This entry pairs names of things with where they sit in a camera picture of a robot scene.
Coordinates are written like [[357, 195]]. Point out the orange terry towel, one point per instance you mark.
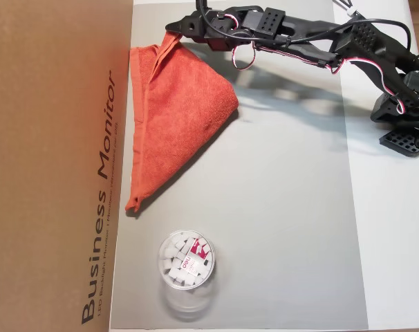
[[182, 121]]

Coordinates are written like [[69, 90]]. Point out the clear jar of white erasers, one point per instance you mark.
[[187, 259]]

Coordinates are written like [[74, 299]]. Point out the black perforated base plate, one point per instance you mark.
[[399, 140]]

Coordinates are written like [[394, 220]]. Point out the brown cardboard monitor box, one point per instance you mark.
[[50, 155]]

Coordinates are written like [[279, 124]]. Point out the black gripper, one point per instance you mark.
[[193, 29]]

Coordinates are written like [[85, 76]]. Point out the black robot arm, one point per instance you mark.
[[309, 26]]

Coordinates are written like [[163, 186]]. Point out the grey paper mat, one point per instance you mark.
[[265, 242]]

